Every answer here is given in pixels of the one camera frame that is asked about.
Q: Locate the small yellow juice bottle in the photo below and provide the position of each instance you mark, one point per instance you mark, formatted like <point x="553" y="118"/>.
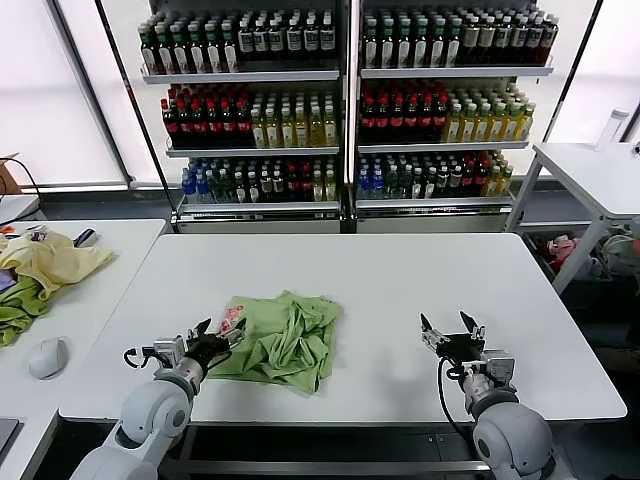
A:
<point x="330" y="190"/>
<point x="506" y="186"/>
<point x="493" y="186"/>
<point x="318" y="190"/>

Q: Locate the black storage bin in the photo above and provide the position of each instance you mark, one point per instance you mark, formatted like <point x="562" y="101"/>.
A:
<point x="534" y="246"/>

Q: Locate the small dark beige-label bottle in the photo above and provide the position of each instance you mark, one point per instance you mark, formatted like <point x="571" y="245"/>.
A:
<point x="278" y="190"/>
<point x="265" y="190"/>
<point x="442" y="186"/>
<point x="455" y="186"/>

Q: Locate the purple cloth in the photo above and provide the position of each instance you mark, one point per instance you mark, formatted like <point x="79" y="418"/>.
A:
<point x="6" y="281"/>

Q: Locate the small white brown object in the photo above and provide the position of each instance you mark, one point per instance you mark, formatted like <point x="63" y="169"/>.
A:
<point x="39" y="235"/>

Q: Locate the small red-label dark bottle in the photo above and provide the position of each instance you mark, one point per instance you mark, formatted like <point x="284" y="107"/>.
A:
<point x="481" y="186"/>
<point x="292" y="190"/>
<point x="468" y="186"/>
<point x="305" y="190"/>

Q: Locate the green-cap dark tea bottle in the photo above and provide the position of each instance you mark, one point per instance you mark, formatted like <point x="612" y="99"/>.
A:
<point x="165" y="55"/>
<point x="197" y="55"/>
<point x="181" y="55"/>
<point x="388" y="50"/>
<point x="453" y="50"/>
<point x="230" y="55"/>
<point x="371" y="50"/>
<point x="149" y="55"/>
<point x="437" y="50"/>
<point x="214" y="55"/>
<point x="404" y="50"/>
<point x="421" y="50"/>

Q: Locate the small orange object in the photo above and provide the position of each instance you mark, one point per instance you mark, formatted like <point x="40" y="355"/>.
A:
<point x="6" y="230"/>

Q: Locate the clear green soda bottle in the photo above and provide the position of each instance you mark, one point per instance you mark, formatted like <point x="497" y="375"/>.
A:
<point x="392" y="186"/>
<point x="215" y="190"/>
<point x="228" y="190"/>
<point x="405" y="186"/>

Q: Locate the white computer mouse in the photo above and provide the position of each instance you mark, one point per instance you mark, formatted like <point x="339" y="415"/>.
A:
<point x="49" y="359"/>

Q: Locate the pale crumpled garment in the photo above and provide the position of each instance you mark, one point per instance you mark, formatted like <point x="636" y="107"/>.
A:
<point x="620" y="247"/>

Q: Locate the dark bottle beige label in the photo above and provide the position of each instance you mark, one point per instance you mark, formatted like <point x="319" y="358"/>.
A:
<point x="470" y="45"/>
<point x="550" y="45"/>
<point x="486" y="45"/>
<point x="502" y="45"/>
<point x="518" y="45"/>
<point x="534" y="45"/>

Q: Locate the lime green garment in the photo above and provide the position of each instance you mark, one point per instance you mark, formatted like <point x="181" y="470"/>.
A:
<point x="17" y="312"/>

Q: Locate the tan sneaker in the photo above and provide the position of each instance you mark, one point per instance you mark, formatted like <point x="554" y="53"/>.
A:
<point x="627" y="357"/>

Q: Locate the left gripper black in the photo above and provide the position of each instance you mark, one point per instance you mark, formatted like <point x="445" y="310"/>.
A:
<point x="207" y="349"/>

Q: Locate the blue-label water bottle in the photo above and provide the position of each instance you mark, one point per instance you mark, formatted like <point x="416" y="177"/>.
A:
<point x="378" y="186"/>
<point x="364" y="186"/>
<point x="189" y="190"/>
<point x="202" y="190"/>

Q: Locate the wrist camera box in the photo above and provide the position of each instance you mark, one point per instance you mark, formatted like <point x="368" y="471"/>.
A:
<point x="169" y="351"/>
<point x="499" y="366"/>

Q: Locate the dark blue small object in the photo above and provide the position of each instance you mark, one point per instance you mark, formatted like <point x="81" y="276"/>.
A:
<point x="86" y="237"/>

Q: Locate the pale yellow garment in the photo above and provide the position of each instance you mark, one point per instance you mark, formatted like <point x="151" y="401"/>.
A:
<point x="55" y="262"/>

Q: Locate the white metal-frame table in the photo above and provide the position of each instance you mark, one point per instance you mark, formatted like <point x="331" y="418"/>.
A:
<point x="575" y="165"/>

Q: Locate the metal drinks shelf rack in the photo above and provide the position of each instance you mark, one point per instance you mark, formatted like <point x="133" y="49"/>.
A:
<point x="250" y="77"/>
<point x="450" y="73"/>

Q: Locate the pink red cloth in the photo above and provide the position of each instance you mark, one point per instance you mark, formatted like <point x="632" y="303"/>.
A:
<point x="562" y="247"/>

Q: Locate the cardboard box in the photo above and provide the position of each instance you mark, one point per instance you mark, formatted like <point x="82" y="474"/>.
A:
<point x="7" y="175"/>

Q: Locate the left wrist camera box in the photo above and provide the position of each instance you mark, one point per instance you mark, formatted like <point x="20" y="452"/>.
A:
<point x="169" y="351"/>

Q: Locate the small dark white-label bottle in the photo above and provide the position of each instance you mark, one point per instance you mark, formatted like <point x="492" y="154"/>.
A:
<point x="254" y="190"/>
<point x="241" y="190"/>
<point x="430" y="186"/>
<point x="417" y="186"/>

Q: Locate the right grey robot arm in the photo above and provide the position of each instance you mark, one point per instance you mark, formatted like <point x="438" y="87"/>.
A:
<point x="510" y="435"/>

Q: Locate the red-cap cola bottle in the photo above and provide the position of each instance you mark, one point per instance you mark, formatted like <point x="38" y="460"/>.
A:
<point x="243" y="125"/>
<point x="214" y="125"/>
<point x="440" y="122"/>
<point x="397" y="122"/>
<point x="383" y="122"/>
<point x="426" y="122"/>
<point x="199" y="125"/>
<point x="412" y="122"/>
<point x="368" y="122"/>
<point x="184" y="125"/>
<point x="170" y="125"/>
<point x="228" y="125"/>

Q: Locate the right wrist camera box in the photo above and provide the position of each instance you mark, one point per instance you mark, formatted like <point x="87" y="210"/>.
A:
<point x="499" y="366"/>

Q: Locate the grey laptop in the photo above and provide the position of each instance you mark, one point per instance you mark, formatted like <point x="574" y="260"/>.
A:
<point x="7" y="434"/>

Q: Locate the green polo shirt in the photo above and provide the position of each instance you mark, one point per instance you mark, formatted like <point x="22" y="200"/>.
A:
<point x="300" y="350"/>

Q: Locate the white-cap black-label bottle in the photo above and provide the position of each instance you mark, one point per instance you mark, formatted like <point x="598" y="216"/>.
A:
<point x="261" y="42"/>
<point x="294" y="42"/>
<point x="277" y="42"/>
<point x="246" y="42"/>
<point x="310" y="42"/>
<point x="327" y="42"/>

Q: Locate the white rounded desk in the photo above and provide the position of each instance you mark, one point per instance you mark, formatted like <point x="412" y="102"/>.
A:
<point x="15" y="207"/>

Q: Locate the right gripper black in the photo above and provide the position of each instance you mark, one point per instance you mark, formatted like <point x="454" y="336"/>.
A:
<point x="460" y="347"/>

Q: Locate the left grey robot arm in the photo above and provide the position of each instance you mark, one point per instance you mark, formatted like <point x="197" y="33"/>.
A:
<point x="150" y="415"/>

